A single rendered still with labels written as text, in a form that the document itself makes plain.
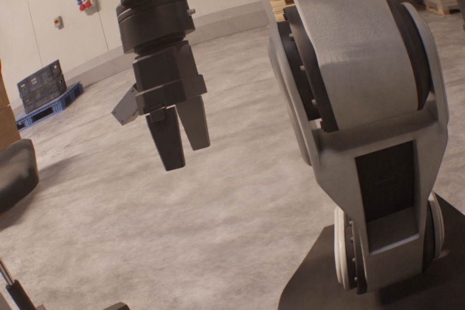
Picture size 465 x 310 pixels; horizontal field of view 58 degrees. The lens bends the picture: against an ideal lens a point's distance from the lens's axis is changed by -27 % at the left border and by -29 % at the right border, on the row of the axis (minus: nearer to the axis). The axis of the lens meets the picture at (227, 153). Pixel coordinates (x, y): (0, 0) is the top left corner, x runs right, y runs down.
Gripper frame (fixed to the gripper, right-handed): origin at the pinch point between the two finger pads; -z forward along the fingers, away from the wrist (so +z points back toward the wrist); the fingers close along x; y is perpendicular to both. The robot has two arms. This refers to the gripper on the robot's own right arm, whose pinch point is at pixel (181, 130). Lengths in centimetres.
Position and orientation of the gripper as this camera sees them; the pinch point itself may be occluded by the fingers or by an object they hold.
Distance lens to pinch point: 60.8
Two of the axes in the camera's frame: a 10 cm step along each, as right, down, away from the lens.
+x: -2.0, 1.9, -9.6
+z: -2.8, -9.5, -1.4
